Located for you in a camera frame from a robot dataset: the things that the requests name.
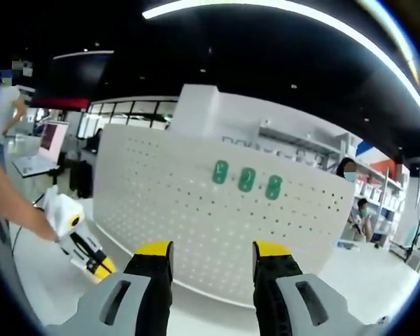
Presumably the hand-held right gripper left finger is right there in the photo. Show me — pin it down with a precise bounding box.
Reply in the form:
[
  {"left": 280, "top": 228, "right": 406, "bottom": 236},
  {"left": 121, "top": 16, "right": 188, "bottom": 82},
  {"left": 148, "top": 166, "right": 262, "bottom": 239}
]
[{"left": 68, "top": 240, "right": 175, "bottom": 336}]

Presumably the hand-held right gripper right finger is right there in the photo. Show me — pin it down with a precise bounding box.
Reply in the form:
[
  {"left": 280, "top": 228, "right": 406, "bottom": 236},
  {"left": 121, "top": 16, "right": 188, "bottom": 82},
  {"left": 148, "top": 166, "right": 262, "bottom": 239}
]
[{"left": 252, "top": 239, "right": 353, "bottom": 336}]

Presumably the white perforated mounting plate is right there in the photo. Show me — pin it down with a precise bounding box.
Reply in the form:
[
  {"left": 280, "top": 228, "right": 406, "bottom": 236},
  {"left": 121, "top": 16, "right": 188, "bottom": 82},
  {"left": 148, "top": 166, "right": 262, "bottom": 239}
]
[{"left": 90, "top": 122, "right": 356, "bottom": 311}]

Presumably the green hook assembly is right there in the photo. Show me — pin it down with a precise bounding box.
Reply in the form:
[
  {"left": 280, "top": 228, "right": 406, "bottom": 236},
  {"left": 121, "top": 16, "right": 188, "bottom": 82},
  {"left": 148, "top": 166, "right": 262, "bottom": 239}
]
[
  {"left": 237, "top": 167, "right": 256, "bottom": 193},
  {"left": 211, "top": 160, "right": 229, "bottom": 184},
  {"left": 265, "top": 174, "right": 284, "bottom": 200}
]

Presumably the black office chair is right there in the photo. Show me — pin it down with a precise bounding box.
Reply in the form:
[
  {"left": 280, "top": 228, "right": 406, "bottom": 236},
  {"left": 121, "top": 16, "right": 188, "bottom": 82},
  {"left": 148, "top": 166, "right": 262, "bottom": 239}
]
[{"left": 69, "top": 159, "right": 94, "bottom": 200}]

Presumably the pink framed monitor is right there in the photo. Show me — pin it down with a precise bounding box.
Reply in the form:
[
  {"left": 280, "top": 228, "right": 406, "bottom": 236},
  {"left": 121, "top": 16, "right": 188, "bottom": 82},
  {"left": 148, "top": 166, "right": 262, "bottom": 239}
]
[{"left": 12, "top": 120, "right": 70, "bottom": 178}]

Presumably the large dark hanging screen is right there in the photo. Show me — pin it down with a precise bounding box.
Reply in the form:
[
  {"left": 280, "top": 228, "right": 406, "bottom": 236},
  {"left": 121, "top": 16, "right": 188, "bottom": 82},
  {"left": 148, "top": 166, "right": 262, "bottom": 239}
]
[{"left": 31, "top": 50, "right": 115, "bottom": 109}]

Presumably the white shelf rack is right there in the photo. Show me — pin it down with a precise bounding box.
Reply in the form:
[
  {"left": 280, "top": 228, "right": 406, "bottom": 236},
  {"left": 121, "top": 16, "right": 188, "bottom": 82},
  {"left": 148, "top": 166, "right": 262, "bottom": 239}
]
[{"left": 258, "top": 118, "right": 407, "bottom": 225}]

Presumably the long ceiling light strip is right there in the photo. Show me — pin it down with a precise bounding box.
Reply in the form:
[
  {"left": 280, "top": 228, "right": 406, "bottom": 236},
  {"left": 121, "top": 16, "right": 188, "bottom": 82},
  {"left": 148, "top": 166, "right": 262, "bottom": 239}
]
[{"left": 141, "top": 0, "right": 420, "bottom": 137}]

